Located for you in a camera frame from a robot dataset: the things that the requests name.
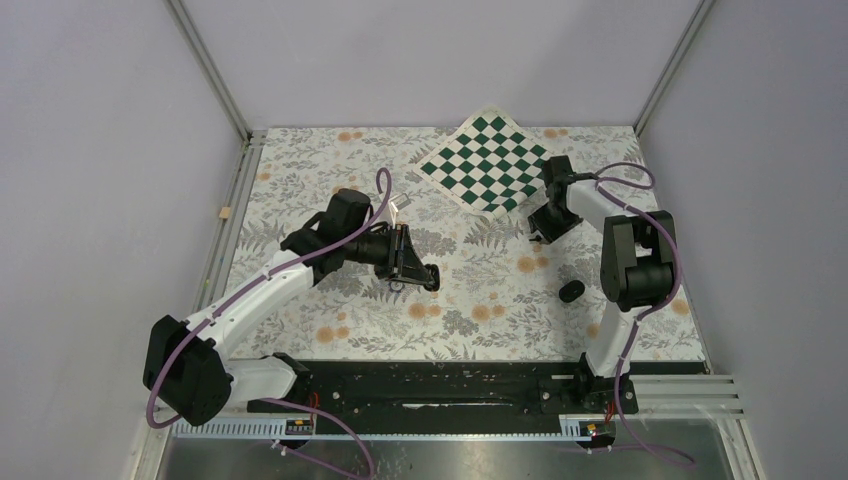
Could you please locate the white cable duct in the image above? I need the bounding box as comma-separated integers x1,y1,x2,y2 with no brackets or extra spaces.
170,414,600,442

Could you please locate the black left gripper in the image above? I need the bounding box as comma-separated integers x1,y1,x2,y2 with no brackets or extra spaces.
344,223,433,285

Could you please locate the floral table mat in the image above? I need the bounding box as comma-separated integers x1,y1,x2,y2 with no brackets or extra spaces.
225,125,705,364

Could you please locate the green white chessboard mat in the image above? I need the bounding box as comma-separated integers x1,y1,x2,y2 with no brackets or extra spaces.
414,106,553,220

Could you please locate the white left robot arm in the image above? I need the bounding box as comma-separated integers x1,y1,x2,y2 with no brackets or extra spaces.
142,189,440,426

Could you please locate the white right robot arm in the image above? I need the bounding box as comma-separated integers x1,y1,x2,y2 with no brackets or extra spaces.
528,155,682,412

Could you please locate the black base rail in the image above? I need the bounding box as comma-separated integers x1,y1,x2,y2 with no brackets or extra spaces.
286,360,639,434

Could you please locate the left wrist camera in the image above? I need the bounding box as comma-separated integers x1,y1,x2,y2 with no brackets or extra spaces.
389,193,411,214

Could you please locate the small black oval object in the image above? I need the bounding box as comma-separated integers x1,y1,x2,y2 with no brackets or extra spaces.
558,280,586,304

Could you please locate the black earbud charging case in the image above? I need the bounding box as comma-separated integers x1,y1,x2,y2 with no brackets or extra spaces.
423,264,441,292

